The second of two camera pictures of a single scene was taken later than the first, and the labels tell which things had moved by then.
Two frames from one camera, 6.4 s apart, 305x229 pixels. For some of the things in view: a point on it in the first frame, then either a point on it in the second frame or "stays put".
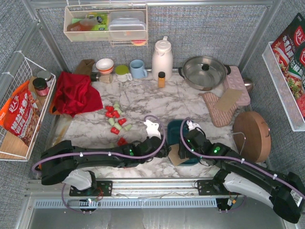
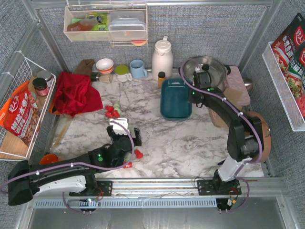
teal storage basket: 173,135 -> 175,105
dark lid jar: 41,87 stays put
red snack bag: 21,115 stays put
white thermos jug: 162,59 stays put
